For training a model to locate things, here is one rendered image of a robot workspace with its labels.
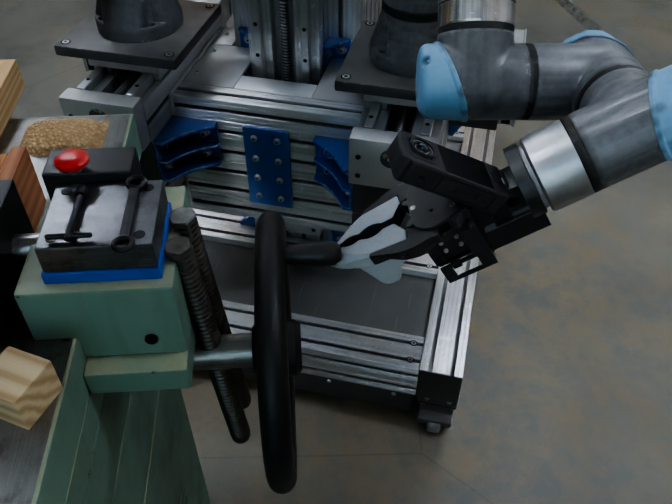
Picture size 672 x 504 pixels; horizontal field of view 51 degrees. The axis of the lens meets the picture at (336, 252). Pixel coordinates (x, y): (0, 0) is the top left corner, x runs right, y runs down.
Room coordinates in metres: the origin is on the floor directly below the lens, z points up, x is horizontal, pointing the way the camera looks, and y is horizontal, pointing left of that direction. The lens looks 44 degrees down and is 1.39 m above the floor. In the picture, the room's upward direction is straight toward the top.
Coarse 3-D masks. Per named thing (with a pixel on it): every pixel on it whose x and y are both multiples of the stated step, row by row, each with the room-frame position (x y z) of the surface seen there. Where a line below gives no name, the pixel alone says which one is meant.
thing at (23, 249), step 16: (0, 192) 0.49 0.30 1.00; (16, 192) 0.51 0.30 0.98; (0, 208) 0.47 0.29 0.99; (16, 208) 0.49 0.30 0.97; (0, 224) 0.46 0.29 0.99; (16, 224) 0.48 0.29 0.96; (0, 240) 0.45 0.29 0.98; (16, 240) 0.46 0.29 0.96; (32, 240) 0.46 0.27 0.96; (0, 256) 0.44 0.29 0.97; (16, 256) 0.45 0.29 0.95; (0, 272) 0.42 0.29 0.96; (16, 272) 0.45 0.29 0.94; (0, 288) 0.42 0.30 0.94; (0, 304) 0.42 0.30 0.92; (16, 304) 0.43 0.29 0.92
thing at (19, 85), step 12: (0, 60) 0.83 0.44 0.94; (12, 60) 0.83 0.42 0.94; (0, 72) 0.80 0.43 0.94; (12, 72) 0.81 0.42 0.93; (0, 84) 0.77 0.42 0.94; (12, 84) 0.80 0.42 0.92; (24, 84) 0.83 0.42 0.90; (0, 96) 0.75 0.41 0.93; (12, 96) 0.79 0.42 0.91; (0, 108) 0.74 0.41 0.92; (12, 108) 0.77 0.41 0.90; (0, 120) 0.73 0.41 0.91; (0, 132) 0.72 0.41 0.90
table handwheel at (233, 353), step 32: (256, 224) 0.52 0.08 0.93; (256, 256) 0.46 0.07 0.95; (256, 288) 0.42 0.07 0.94; (288, 288) 0.58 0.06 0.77; (256, 320) 0.39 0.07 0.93; (288, 320) 0.48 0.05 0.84; (224, 352) 0.44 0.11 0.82; (256, 352) 0.37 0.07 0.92; (288, 352) 0.44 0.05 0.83; (288, 384) 0.35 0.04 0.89; (288, 416) 0.34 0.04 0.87; (288, 448) 0.32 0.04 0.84; (288, 480) 0.32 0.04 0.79
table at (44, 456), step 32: (128, 128) 0.73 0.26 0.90; (32, 160) 0.67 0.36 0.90; (0, 352) 0.38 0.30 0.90; (32, 352) 0.38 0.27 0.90; (64, 352) 0.38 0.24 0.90; (192, 352) 0.42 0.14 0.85; (64, 384) 0.35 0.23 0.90; (96, 384) 0.38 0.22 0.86; (128, 384) 0.38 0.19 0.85; (160, 384) 0.39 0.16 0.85; (64, 416) 0.33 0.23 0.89; (0, 448) 0.29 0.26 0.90; (32, 448) 0.29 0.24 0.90; (64, 448) 0.31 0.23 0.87; (0, 480) 0.26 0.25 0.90; (32, 480) 0.26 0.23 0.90; (64, 480) 0.29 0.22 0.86
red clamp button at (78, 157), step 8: (64, 152) 0.51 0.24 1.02; (72, 152) 0.51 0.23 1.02; (80, 152) 0.51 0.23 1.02; (56, 160) 0.50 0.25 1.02; (64, 160) 0.50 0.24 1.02; (72, 160) 0.50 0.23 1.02; (80, 160) 0.50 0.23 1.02; (88, 160) 0.51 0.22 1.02; (56, 168) 0.50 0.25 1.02; (64, 168) 0.49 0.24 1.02; (72, 168) 0.49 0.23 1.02; (80, 168) 0.49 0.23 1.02
